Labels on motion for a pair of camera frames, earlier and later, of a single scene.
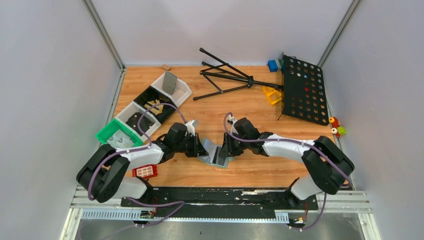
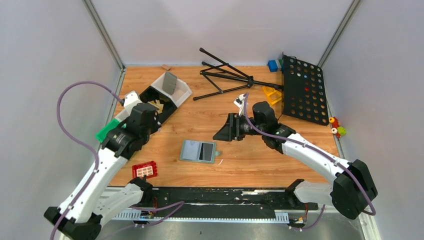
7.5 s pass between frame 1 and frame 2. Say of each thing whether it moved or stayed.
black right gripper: moved
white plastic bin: stayed
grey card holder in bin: stayed
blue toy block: stayed
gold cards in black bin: stayed
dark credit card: moved
